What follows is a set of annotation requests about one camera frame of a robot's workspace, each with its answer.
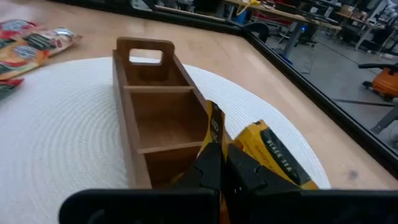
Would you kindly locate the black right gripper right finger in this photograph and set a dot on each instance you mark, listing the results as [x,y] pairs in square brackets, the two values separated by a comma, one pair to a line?
[242,177]

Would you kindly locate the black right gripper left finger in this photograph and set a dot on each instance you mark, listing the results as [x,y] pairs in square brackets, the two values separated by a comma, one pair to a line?
[205,174]

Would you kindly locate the brown wooden tea caddy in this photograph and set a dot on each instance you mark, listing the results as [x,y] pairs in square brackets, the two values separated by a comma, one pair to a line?
[161,124]

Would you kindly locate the red strawberry tea packet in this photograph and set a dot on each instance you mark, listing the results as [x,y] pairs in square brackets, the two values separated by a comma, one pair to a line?
[9,87]
[15,28]

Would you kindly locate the black office chair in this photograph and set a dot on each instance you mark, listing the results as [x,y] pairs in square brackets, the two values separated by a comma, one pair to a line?
[258,29]

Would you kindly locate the white round woven placemat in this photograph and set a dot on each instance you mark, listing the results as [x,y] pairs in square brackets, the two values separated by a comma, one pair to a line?
[62,124]

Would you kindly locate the blue storage bin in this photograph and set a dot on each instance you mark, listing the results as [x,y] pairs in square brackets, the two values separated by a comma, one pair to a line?
[241,17]

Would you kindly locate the wooden workbench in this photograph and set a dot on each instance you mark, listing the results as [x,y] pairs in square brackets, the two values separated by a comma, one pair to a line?
[280,12]

